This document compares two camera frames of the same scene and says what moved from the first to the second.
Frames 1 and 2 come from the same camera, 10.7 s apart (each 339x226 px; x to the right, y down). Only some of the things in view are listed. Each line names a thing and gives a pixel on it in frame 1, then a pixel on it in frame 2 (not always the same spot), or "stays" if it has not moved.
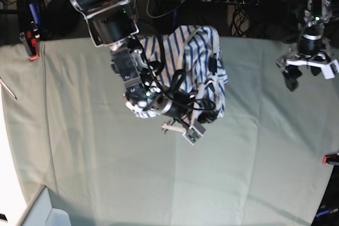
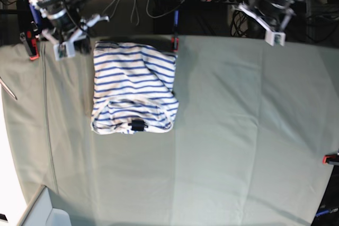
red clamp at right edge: (330, 158) stays
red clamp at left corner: (32, 42) stays
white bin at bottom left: (44, 210) stays
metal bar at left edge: (7, 88) stays
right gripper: (288, 64) to (275, 17)
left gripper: (185, 109) to (83, 45)
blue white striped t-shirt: (189, 57) to (133, 81)
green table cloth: (65, 126) stays
